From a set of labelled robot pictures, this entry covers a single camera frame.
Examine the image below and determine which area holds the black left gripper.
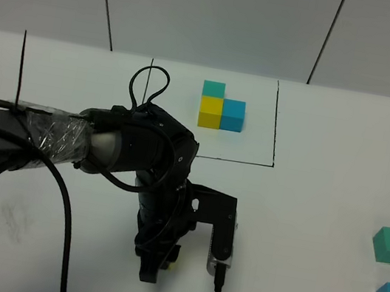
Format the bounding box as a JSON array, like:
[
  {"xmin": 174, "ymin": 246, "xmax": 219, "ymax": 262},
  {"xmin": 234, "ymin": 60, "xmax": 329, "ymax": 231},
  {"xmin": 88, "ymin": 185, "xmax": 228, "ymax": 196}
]
[{"xmin": 134, "ymin": 175, "xmax": 194, "ymax": 284}]

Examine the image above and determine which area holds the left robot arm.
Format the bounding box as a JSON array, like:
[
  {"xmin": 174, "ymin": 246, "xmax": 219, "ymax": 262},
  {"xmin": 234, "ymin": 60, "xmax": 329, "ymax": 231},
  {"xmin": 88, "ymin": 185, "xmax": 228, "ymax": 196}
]
[{"xmin": 0, "ymin": 100, "xmax": 199, "ymax": 283}]

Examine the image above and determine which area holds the template yellow foam cube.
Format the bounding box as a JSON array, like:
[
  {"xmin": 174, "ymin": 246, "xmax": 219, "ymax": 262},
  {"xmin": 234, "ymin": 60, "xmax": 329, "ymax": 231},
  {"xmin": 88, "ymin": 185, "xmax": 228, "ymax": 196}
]
[{"xmin": 197, "ymin": 95, "xmax": 224, "ymax": 129}]

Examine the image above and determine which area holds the template blue foam cube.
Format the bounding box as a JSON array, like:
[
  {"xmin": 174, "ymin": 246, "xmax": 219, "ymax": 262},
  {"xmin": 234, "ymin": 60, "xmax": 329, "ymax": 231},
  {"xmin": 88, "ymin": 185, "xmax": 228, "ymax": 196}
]
[{"xmin": 219, "ymin": 98, "xmax": 246, "ymax": 132}]

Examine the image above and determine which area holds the template green foam cube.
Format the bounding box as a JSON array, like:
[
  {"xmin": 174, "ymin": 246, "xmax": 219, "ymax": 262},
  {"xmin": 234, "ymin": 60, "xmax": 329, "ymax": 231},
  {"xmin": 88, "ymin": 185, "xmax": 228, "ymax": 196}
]
[{"xmin": 202, "ymin": 80, "xmax": 226, "ymax": 99}]

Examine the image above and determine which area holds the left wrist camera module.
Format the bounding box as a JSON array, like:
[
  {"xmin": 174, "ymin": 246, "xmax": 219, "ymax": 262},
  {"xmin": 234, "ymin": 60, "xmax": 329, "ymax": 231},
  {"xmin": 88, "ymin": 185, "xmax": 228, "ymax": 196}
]
[{"xmin": 183, "ymin": 184, "xmax": 238, "ymax": 276}]

